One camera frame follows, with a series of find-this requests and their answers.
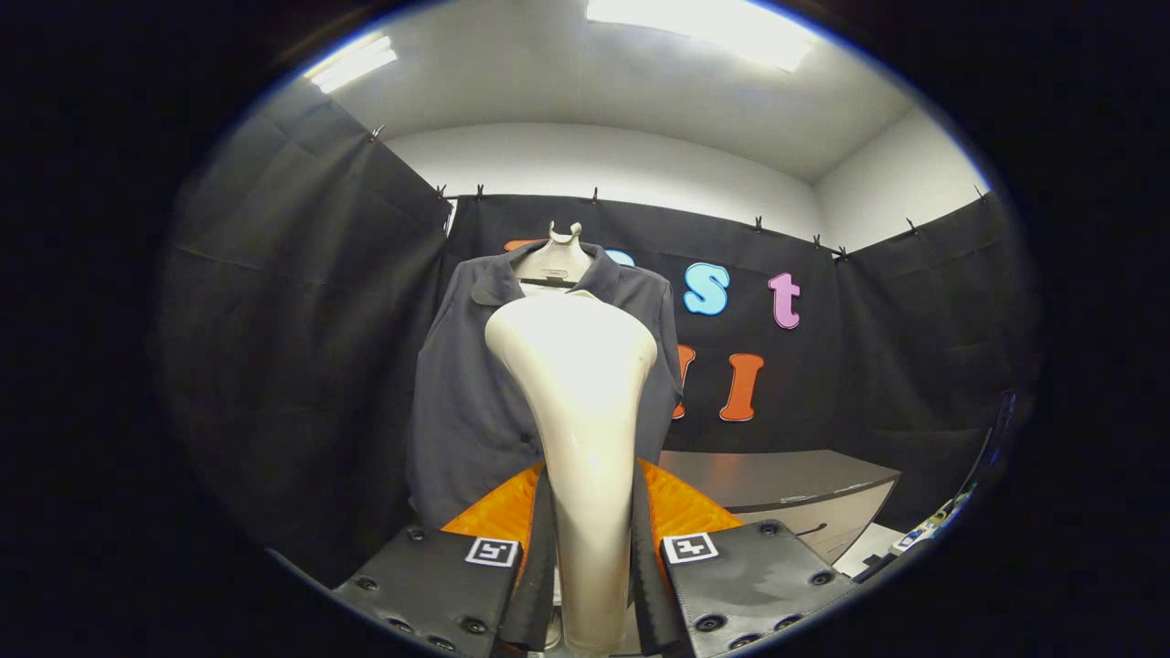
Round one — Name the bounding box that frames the ceiling strip light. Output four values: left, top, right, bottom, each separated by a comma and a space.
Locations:
308, 35, 400, 94

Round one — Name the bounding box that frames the black backdrop cloth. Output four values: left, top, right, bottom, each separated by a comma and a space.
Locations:
151, 78, 1043, 586

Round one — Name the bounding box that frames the grey cabinet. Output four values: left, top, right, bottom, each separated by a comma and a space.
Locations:
658, 448, 901, 566

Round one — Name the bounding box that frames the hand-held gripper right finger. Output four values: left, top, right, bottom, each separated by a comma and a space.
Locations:
631, 457, 860, 658

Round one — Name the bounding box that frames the white mannequin torso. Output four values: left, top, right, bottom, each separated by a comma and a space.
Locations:
514, 219, 595, 298

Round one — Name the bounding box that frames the grey button shirt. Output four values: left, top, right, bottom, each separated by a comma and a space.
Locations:
405, 239, 682, 531

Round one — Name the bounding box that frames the white tray of small bottles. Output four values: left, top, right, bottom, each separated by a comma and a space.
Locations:
891, 501, 970, 554

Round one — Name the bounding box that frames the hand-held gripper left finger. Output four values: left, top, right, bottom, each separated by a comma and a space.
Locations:
334, 462, 557, 658

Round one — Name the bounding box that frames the row of black clips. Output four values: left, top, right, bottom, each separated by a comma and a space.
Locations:
370, 126, 988, 261

